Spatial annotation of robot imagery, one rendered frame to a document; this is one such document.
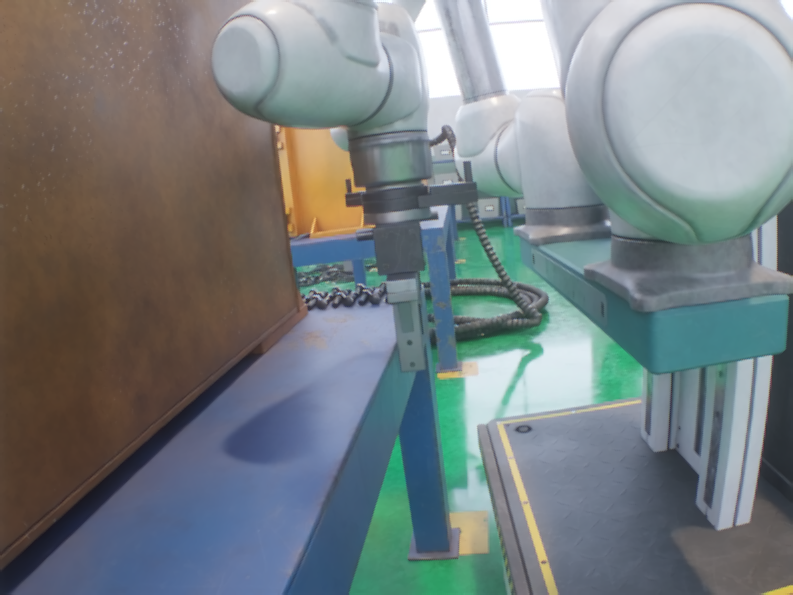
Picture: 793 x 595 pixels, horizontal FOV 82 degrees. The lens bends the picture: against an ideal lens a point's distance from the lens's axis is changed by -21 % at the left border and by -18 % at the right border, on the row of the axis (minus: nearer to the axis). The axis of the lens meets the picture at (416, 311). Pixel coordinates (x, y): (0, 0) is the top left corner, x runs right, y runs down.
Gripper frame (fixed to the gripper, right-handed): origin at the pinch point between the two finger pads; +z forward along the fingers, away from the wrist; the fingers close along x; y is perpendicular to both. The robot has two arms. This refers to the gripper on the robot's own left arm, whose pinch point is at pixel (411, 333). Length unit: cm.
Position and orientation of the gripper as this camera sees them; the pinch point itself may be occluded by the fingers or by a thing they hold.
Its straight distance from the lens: 64.7
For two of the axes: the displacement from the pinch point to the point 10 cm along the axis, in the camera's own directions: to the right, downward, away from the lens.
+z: 1.2, 9.6, 2.4
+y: -9.9, 1.1, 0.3
